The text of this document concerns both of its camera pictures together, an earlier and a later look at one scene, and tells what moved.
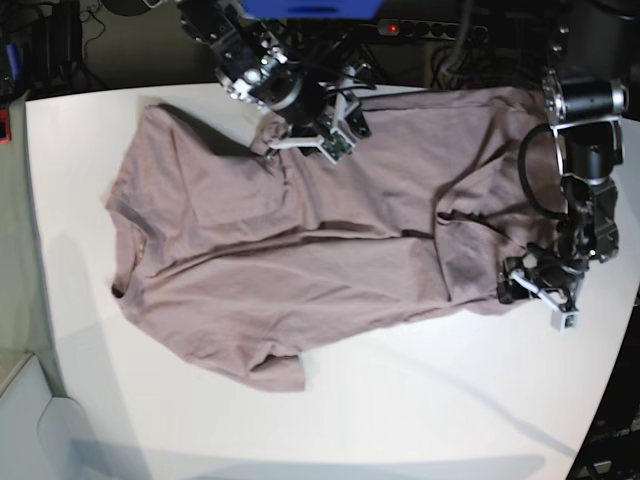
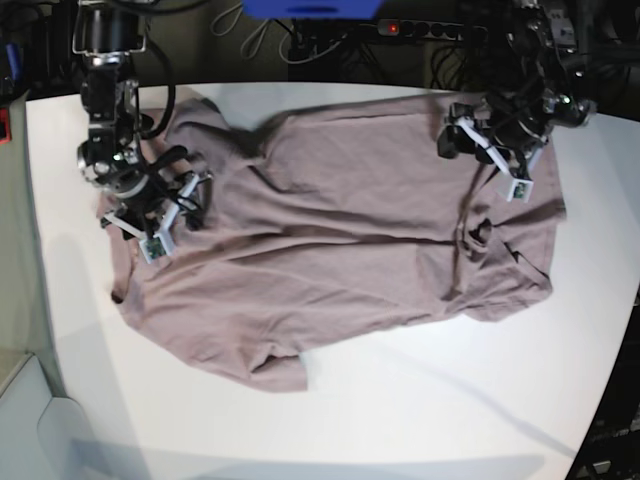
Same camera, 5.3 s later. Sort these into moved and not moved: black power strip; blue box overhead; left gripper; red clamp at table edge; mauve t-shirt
Moved: left gripper
Not moved: blue box overhead; red clamp at table edge; black power strip; mauve t-shirt
